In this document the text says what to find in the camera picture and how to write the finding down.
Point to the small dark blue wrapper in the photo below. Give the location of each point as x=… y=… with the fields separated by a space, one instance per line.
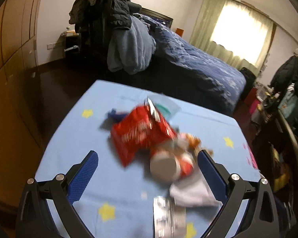
x=117 y=115

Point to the red white paper cup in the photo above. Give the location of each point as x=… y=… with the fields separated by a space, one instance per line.
x=170 y=166

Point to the dark bedside table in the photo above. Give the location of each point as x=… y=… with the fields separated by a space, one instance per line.
x=71 y=44

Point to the cluttered clothes rack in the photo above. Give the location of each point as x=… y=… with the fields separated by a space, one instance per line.
x=276 y=148

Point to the bed with blue duvet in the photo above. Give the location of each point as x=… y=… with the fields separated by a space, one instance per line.
x=182 y=71

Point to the pale green curtains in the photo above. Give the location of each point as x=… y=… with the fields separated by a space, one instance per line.
x=234 y=33

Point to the clear teal plastic wrapper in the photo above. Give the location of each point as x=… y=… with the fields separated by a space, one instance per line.
x=165 y=105

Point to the dark jackets pile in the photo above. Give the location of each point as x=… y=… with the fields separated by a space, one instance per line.
x=89 y=13

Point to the red snack bag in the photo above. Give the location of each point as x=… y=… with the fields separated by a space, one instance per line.
x=143 y=128

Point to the white paper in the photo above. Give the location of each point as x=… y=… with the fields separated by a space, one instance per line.
x=193 y=191

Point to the light blue star tablecloth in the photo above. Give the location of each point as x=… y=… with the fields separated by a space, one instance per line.
x=118 y=200

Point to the silver pill blister pack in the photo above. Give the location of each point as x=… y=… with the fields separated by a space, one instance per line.
x=169 y=219

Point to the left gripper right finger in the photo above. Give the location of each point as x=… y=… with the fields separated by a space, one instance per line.
x=260 y=217

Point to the black suitcase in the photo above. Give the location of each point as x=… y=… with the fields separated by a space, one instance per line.
x=250 y=79

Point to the red storage box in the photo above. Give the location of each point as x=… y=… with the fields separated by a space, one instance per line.
x=251 y=97

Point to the orange bedside box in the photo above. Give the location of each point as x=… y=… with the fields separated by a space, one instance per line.
x=179 y=32

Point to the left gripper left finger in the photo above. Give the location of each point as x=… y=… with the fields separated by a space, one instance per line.
x=34 y=218

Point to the orange gold candy wrappers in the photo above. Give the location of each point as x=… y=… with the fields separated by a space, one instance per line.
x=192 y=144

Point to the wooden wardrobe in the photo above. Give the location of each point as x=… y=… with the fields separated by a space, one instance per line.
x=20 y=141

